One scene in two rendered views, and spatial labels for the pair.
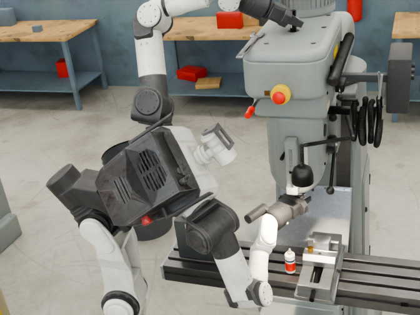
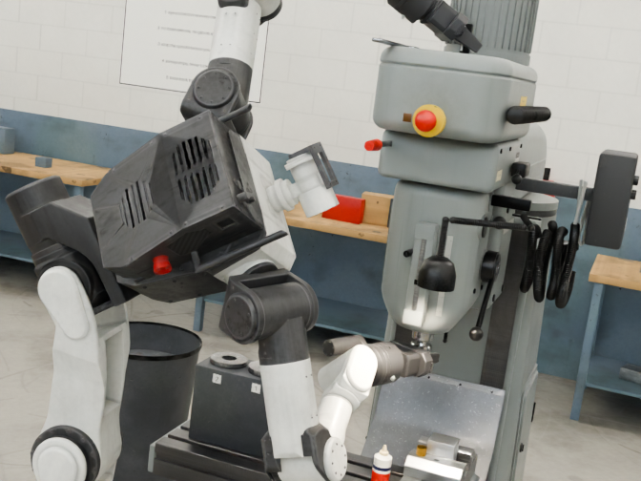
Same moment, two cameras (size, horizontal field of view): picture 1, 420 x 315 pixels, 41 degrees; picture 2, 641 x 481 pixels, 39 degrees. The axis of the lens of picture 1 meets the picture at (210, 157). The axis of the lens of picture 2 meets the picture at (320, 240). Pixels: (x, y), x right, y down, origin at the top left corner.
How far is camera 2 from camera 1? 0.58 m
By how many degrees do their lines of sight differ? 17
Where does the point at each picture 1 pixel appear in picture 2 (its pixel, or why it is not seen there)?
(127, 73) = not seen: hidden behind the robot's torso
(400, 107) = (608, 236)
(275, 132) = (404, 212)
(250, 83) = (384, 99)
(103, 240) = (73, 311)
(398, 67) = (613, 168)
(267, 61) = (419, 64)
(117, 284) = (72, 411)
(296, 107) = (447, 166)
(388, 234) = not seen: outside the picture
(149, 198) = (178, 214)
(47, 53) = not seen: hidden behind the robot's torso
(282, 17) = (451, 22)
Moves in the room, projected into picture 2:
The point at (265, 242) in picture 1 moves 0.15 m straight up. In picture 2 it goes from (352, 383) to (362, 308)
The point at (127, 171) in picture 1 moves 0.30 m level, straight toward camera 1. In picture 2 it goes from (153, 171) to (155, 199)
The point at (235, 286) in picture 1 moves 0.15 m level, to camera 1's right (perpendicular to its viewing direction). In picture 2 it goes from (285, 422) to (372, 431)
